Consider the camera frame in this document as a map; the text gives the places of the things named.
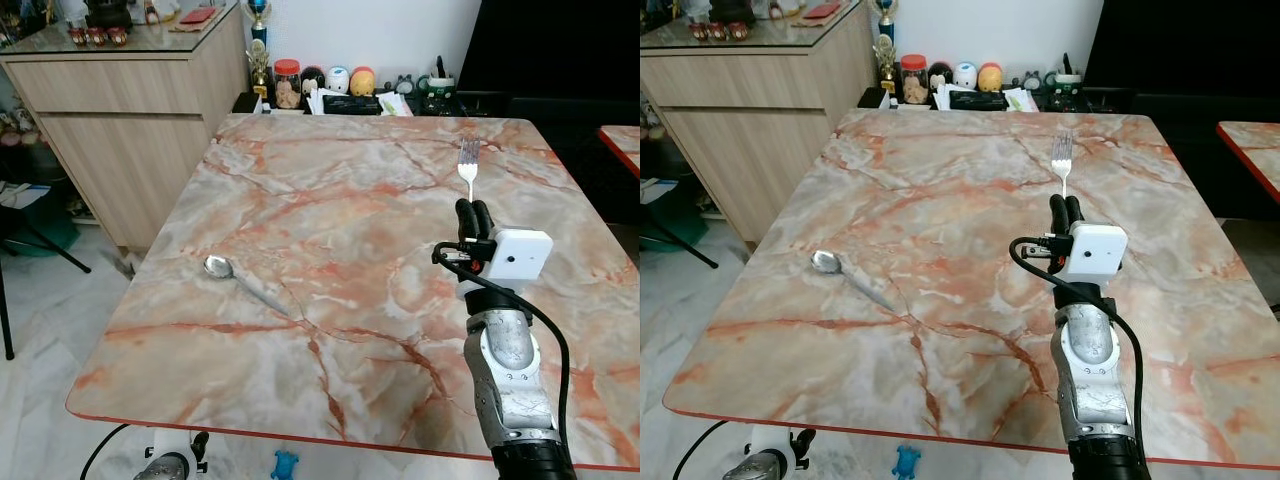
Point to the silver metal fork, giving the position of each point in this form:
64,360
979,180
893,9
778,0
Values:
468,165
1062,160

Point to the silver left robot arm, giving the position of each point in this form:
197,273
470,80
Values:
765,462
168,465

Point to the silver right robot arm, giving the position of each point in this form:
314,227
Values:
1090,345
505,350

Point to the green and white paper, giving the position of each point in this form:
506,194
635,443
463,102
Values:
395,104
1020,100

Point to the green pen holder mug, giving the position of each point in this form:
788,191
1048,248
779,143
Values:
1066,92
438,95

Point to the small grey figurine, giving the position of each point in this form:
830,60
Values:
1033,81
405,84

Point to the orange yellow round figurine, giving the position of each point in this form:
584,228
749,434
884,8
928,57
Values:
990,77
362,81

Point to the marble pattern side table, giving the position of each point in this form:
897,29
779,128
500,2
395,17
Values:
622,145
1255,150

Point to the white round figurine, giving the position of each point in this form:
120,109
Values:
338,79
965,75

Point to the black cabinet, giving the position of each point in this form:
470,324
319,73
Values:
560,60
1190,60

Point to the black round figurine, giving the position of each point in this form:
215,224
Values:
939,75
313,80

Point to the red lidded snack jar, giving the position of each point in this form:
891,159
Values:
288,88
914,82

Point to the green bin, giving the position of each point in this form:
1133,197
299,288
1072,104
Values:
680,215
50,238

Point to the black tripod leg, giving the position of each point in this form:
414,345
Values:
685,248
45,240

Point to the small black box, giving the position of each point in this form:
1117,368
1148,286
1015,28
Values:
873,98
246,102

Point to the silver metal spoon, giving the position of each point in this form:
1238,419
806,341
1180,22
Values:
218,267
826,262

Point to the gold and blue trophy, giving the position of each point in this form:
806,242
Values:
260,60
885,55

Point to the small blue toy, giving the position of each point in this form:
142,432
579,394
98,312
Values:
286,466
908,463

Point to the small red jar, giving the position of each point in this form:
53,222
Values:
76,36
738,31
117,36
698,31
717,31
96,36

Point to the light wooden cabinet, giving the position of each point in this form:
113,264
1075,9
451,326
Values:
130,120
760,120

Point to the flat red book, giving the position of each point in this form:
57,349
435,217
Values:
822,11
202,15

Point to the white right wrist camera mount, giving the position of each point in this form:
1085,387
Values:
1095,250
520,258

